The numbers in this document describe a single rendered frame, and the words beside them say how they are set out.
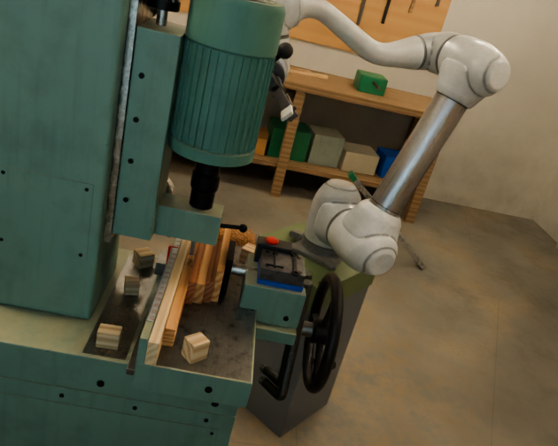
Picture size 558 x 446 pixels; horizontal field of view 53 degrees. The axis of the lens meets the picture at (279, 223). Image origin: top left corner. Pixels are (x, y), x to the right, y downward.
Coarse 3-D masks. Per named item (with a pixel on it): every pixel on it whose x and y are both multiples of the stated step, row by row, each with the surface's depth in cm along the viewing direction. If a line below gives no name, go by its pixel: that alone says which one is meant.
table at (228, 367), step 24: (240, 264) 138; (240, 288) 128; (192, 312) 116; (216, 312) 118; (240, 312) 120; (216, 336) 111; (240, 336) 112; (264, 336) 123; (288, 336) 123; (168, 360) 102; (216, 360) 105; (240, 360) 106; (144, 384) 101; (168, 384) 101; (192, 384) 101; (216, 384) 101; (240, 384) 101
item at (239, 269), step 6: (234, 246) 125; (228, 252) 122; (234, 252) 123; (228, 258) 120; (228, 264) 120; (234, 264) 125; (228, 270) 121; (234, 270) 124; (240, 270) 124; (228, 276) 121; (222, 282) 122; (228, 282) 122; (222, 288) 123; (222, 294) 123
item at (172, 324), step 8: (192, 264) 125; (184, 272) 121; (184, 280) 119; (176, 288) 115; (184, 288) 116; (176, 296) 113; (184, 296) 113; (176, 304) 110; (176, 312) 108; (168, 320) 105; (176, 320) 106; (168, 328) 103; (176, 328) 107; (168, 336) 104; (168, 344) 105
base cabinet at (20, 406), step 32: (0, 384) 115; (32, 384) 115; (0, 416) 118; (32, 416) 118; (64, 416) 118; (96, 416) 118; (128, 416) 118; (160, 416) 119; (192, 416) 119; (224, 416) 119
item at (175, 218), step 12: (168, 204) 119; (180, 204) 120; (216, 204) 125; (156, 216) 119; (168, 216) 119; (180, 216) 119; (192, 216) 119; (204, 216) 119; (216, 216) 119; (156, 228) 120; (168, 228) 120; (180, 228) 120; (192, 228) 120; (204, 228) 120; (216, 228) 120; (192, 240) 121; (204, 240) 121; (216, 240) 122
